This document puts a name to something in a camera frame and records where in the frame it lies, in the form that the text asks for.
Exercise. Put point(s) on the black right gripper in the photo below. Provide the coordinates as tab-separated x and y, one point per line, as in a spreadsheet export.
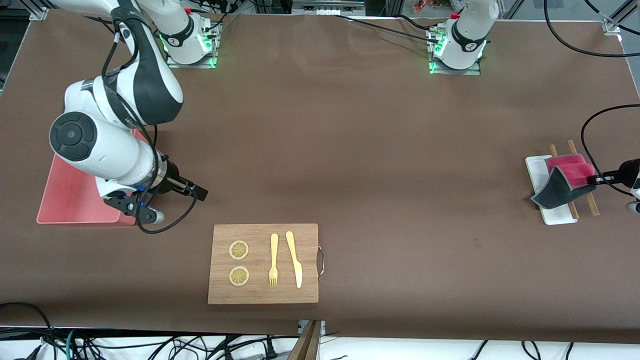
173	182

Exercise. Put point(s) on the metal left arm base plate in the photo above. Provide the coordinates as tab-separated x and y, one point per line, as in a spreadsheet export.
452	71

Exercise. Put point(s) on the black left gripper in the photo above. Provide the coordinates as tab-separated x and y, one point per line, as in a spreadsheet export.
628	171

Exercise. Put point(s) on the pink plastic bin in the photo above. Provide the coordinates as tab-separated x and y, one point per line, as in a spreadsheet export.
70	200

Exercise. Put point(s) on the grey device box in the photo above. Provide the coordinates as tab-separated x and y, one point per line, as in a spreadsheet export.
327	6

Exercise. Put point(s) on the yellow lemon slice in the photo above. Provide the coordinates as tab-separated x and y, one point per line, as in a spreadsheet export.
239	250
239	276

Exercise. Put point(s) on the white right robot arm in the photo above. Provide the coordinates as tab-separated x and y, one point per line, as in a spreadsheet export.
115	150

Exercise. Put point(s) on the black power plug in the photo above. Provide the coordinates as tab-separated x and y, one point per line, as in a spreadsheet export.
270	350

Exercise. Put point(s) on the white rectangular tray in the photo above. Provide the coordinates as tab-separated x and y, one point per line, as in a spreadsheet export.
557	216

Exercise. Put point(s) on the yellow plastic knife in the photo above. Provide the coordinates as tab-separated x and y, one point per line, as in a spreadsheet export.
295	260

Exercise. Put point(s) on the small silver metal bracket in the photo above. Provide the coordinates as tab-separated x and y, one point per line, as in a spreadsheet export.
322	325

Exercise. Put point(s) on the yellow plastic fork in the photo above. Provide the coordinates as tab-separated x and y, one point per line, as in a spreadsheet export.
274	250

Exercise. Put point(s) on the pink and grey cloth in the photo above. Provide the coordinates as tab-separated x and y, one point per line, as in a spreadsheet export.
555	192

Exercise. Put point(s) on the brown wooden plank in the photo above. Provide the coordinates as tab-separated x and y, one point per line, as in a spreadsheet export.
307	345

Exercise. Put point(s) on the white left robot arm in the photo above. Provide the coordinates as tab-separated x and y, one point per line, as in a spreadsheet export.
470	35

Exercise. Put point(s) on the wooden cutting board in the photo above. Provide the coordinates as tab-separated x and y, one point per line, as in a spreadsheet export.
262	295

